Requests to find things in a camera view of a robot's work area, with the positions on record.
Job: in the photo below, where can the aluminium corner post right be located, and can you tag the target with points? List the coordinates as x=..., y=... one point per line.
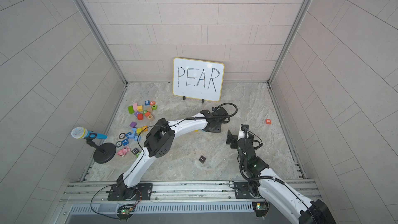
x=295, y=27

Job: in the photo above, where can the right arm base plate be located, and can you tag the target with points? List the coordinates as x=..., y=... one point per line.
x=242, y=189

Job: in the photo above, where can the blue microphone on black stand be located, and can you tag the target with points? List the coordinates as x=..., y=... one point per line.
x=104, y=152

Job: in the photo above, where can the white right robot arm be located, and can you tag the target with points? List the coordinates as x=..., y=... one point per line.
x=298, y=209

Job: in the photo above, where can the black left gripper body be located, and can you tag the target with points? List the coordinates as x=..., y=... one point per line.
x=216, y=128

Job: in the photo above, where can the aluminium corner post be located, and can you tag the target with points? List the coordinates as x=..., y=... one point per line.
x=295, y=27
x=99, y=37

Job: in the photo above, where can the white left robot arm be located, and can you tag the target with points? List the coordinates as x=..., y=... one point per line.
x=160, y=138

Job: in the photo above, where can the right green circuit board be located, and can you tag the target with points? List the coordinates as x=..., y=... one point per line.
x=261, y=209

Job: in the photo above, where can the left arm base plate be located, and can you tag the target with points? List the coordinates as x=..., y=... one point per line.
x=143, y=191

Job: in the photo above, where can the aluminium front rail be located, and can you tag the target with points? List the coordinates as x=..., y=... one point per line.
x=162, y=191

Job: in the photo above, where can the dark block O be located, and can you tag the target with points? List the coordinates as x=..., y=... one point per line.
x=135, y=151

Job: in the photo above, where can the left green circuit board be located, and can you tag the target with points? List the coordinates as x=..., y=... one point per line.
x=124, y=212

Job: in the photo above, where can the green circuit board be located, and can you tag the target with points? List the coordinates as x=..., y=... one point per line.
x=261, y=209
x=124, y=212

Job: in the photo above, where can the wood block plus sign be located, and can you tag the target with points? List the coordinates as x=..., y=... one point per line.
x=150, y=117

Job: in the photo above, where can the aluminium corner post left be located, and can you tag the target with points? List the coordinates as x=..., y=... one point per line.
x=99, y=37

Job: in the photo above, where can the pink plush toy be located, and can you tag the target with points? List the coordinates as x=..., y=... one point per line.
x=122, y=152

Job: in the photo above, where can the dark brown block on table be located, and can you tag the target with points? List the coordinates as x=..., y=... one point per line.
x=202, y=159

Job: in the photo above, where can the white board yellow frame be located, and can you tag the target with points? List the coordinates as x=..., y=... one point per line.
x=197, y=79

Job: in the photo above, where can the green plain block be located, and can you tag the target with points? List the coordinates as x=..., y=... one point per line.
x=131, y=109

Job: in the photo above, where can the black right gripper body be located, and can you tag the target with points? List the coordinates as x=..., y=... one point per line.
x=245, y=163

